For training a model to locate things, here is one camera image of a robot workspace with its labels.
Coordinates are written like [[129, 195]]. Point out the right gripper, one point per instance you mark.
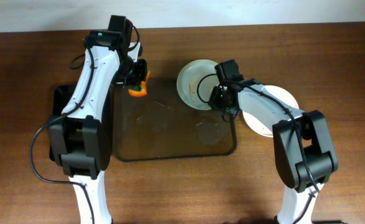
[[228, 109]]

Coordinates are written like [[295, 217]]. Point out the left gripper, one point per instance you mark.
[[139, 74]]

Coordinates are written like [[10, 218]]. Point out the orange green scrub sponge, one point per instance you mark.
[[141, 89]]

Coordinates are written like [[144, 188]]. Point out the pale blue plate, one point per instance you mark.
[[195, 83]]

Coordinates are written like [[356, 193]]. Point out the pink white plate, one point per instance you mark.
[[255, 125]]

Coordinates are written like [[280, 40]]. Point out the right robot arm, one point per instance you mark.
[[304, 153]]

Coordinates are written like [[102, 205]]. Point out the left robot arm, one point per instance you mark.
[[79, 140]]

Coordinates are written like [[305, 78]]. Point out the brown serving tray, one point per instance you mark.
[[161, 126]]

